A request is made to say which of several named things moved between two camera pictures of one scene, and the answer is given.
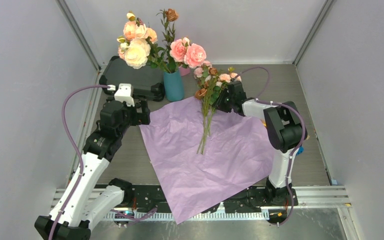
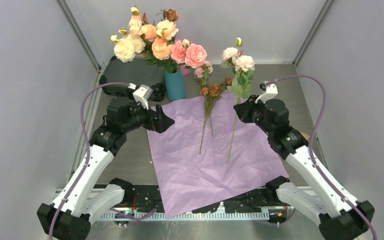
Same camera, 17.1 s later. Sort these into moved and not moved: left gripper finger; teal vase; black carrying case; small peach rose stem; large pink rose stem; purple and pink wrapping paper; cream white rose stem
Moved: left gripper finger; cream white rose stem; small peach rose stem
Not moved: purple and pink wrapping paper; large pink rose stem; black carrying case; teal vase
